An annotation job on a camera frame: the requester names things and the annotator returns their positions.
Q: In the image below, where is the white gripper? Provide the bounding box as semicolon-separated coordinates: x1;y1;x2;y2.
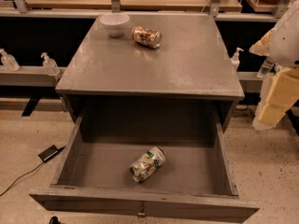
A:
249;29;299;131

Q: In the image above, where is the crushed green 7up can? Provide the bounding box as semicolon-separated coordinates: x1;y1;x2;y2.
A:
130;147;166;183

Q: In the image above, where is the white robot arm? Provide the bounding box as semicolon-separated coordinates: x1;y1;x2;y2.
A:
249;1;299;131

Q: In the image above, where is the brown patterned can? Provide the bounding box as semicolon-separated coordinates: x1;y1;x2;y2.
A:
132;26;163;49

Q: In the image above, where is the grey cabinet counter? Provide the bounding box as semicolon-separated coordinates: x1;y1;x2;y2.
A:
56;13;244;128

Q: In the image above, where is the open grey top drawer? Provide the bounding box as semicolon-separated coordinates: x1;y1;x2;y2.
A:
30;102;259;223

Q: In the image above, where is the clear bottle right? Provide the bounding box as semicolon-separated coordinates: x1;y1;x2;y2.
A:
257;57;276;78

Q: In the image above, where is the white pump bottle right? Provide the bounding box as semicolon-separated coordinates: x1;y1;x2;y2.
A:
230;48;243;70

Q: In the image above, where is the wooden shelf rack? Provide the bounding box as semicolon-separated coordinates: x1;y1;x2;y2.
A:
0;0;295;18

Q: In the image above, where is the white ceramic bowl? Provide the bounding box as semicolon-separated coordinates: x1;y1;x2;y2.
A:
100;13;130;37

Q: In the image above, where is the black power adapter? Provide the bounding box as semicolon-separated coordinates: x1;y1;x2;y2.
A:
38;145;59;162

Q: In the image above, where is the clear pump bottle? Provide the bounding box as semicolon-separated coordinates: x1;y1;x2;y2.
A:
0;49;20;71
41;52;60;76

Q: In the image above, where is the clear pump bottle far left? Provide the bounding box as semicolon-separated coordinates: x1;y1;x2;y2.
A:
0;49;20;71

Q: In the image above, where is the black cable on floor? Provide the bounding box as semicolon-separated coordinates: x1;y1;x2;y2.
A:
0;145;66;198

